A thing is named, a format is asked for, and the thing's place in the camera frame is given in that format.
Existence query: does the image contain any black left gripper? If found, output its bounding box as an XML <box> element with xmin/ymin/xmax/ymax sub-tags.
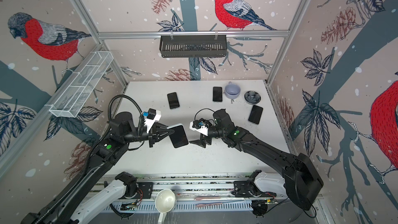
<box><xmin>123</xmin><ymin>122</ymin><xmax>174</xmax><ymax>148</ymax></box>

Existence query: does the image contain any black phone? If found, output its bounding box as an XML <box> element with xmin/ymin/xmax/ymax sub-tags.
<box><xmin>167</xmin><ymin>92</ymin><xmax>180</xmax><ymax>110</ymax></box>
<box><xmin>248</xmin><ymin>105</ymin><xmax>263</xmax><ymax>125</ymax></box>
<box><xmin>170</xmin><ymin>126</ymin><xmax>189</xmax><ymax>148</ymax></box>
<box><xmin>212</xmin><ymin>87</ymin><xmax>223</xmax><ymax>102</ymax></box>

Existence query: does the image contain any light blue phone case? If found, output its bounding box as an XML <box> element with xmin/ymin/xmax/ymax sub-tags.
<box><xmin>167</xmin><ymin>123</ymin><xmax>183</xmax><ymax>129</ymax></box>

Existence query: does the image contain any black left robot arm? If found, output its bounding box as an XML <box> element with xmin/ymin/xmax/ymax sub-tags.
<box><xmin>22</xmin><ymin>94</ymin><xmax>175</xmax><ymax>224</ymax></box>

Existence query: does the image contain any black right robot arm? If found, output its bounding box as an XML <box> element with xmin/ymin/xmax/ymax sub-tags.
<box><xmin>190</xmin><ymin>109</ymin><xmax>324</xmax><ymax>211</ymax></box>

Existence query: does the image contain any lavender cup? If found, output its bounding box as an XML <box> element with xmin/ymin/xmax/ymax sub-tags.
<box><xmin>224</xmin><ymin>82</ymin><xmax>241</xmax><ymax>100</ymax></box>

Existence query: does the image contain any white ladle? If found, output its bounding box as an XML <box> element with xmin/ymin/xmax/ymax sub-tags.
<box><xmin>155</xmin><ymin>189</ymin><xmax>177</xmax><ymax>224</ymax></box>

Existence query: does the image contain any dark grey small bowl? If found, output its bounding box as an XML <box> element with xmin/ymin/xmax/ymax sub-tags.
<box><xmin>244</xmin><ymin>90</ymin><xmax>261</xmax><ymax>105</ymax></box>

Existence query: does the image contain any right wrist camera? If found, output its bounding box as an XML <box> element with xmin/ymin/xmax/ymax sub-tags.
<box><xmin>189</xmin><ymin>120</ymin><xmax>209</xmax><ymax>135</ymax></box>

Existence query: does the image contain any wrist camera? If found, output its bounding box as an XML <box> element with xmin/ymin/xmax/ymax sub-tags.
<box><xmin>189</xmin><ymin>120</ymin><xmax>209</xmax><ymax>135</ymax></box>
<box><xmin>143</xmin><ymin>108</ymin><xmax>161</xmax><ymax>133</ymax></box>

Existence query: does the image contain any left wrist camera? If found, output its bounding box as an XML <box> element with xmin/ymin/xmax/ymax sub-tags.
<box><xmin>143</xmin><ymin>108</ymin><xmax>161</xmax><ymax>133</ymax></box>

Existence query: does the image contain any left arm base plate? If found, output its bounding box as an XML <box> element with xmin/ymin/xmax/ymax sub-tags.
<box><xmin>121</xmin><ymin>182</ymin><xmax>154</xmax><ymax>200</ymax></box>

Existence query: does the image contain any red pen on rail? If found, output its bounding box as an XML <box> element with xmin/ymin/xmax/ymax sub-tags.
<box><xmin>195</xmin><ymin>202</ymin><xmax>229</xmax><ymax>208</ymax></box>

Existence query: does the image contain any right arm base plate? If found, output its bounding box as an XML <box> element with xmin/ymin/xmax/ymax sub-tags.
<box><xmin>231</xmin><ymin>180</ymin><xmax>277</xmax><ymax>198</ymax></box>

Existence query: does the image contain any black hanging wire basket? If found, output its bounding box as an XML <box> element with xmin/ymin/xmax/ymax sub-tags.
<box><xmin>159</xmin><ymin>35</ymin><xmax>228</xmax><ymax>58</ymax></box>

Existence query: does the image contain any white mesh wall shelf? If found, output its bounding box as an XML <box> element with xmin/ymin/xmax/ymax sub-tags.
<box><xmin>49</xmin><ymin>51</ymin><xmax>114</xmax><ymax>118</ymax></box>

